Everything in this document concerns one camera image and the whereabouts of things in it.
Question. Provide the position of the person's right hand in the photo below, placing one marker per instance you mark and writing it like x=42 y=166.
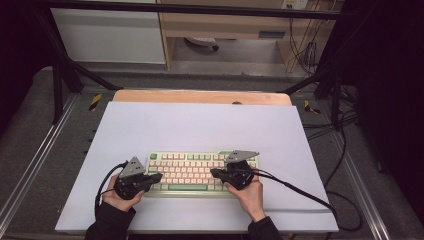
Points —
x=251 y=201

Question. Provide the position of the green and cream mechanical keyboard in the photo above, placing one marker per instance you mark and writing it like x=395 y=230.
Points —
x=186 y=187

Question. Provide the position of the light wooden desk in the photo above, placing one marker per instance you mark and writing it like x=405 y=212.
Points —
x=220 y=25

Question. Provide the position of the white wall power outlet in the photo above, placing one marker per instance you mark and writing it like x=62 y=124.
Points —
x=295 y=4

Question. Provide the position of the dark curtain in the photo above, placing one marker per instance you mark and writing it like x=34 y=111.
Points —
x=16 y=50
x=390 y=83

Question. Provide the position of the black metal frame crossbar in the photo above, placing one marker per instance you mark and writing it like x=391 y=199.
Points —
x=200 y=10

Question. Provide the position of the silver metal floor rail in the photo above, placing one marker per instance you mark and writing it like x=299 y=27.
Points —
x=363 y=193
x=40 y=156

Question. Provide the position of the white chair base with caster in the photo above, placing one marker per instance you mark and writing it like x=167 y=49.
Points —
x=201 y=41

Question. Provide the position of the black metal frame stand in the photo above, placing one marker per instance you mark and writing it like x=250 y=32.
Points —
x=335 y=96
x=58 y=83

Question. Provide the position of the white cabinet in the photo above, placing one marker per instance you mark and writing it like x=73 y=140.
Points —
x=110 y=36

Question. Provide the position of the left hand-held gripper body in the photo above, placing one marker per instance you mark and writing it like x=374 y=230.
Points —
x=131 y=181

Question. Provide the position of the yellow and black tape strip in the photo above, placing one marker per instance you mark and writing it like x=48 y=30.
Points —
x=311 y=108
x=95 y=102

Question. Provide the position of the person's left hand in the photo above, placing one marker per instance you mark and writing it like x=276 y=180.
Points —
x=116 y=200

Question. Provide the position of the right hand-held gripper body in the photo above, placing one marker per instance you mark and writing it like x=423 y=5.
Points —
x=238 y=175

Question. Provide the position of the wooden table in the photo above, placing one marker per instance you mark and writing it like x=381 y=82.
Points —
x=200 y=97

